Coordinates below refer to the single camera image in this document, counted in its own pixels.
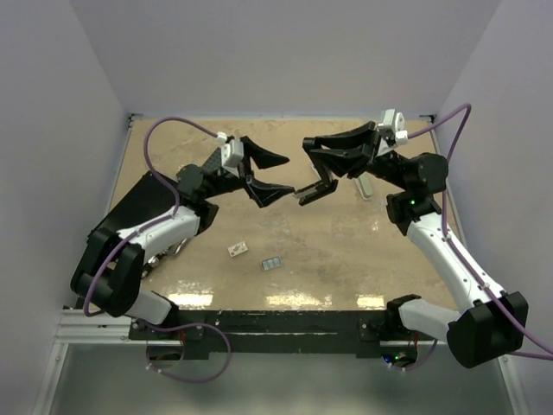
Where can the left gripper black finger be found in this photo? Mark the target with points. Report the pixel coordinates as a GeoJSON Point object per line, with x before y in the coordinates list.
{"type": "Point", "coordinates": [265, 194]}
{"type": "Point", "coordinates": [263, 158]}

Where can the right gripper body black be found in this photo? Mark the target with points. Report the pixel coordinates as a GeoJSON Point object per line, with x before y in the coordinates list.
{"type": "Point", "coordinates": [389, 167]}

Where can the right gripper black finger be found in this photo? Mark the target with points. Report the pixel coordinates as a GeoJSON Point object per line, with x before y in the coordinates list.
{"type": "Point", "coordinates": [362, 140]}
{"type": "Point", "coordinates": [341, 162]}

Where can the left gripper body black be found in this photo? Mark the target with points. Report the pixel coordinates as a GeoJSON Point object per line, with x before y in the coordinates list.
{"type": "Point", "coordinates": [224, 183]}

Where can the black stapler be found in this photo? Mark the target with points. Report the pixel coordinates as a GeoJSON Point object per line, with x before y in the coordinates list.
{"type": "Point", "coordinates": [326, 184]}

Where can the white staple box sleeve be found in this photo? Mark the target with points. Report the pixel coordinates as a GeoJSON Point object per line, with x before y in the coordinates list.
{"type": "Point", "coordinates": [237, 249]}

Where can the staple box tray with staples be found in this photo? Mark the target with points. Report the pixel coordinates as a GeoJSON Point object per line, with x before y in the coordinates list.
{"type": "Point", "coordinates": [271, 263]}

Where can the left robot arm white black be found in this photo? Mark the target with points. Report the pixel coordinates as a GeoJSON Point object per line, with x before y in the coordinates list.
{"type": "Point", "coordinates": [119, 292]}

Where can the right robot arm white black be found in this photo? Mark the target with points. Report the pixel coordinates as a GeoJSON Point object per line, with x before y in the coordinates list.
{"type": "Point", "coordinates": [488, 321]}

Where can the light green stapler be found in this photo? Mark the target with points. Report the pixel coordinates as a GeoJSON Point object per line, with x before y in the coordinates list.
{"type": "Point", "coordinates": [364, 186]}

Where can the grey lego baseplate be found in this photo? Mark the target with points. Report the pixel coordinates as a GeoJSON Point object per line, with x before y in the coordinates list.
{"type": "Point", "coordinates": [213, 165]}

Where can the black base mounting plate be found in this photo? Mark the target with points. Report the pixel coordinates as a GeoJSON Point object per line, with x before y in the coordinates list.
{"type": "Point", "coordinates": [362, 333]}

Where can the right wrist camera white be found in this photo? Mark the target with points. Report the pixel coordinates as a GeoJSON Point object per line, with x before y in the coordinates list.
{"type": "Point", "coordinates": [392, 128]}

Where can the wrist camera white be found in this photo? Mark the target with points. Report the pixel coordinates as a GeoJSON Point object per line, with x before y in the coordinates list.
{"type": "Point", "coordinates": [392, 128]}
{"type": "Point", "coordinates": [232, 150]}

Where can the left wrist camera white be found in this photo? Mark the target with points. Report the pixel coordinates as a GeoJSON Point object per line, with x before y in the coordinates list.
{"type": "Point", "coordinates": [232, 150]}

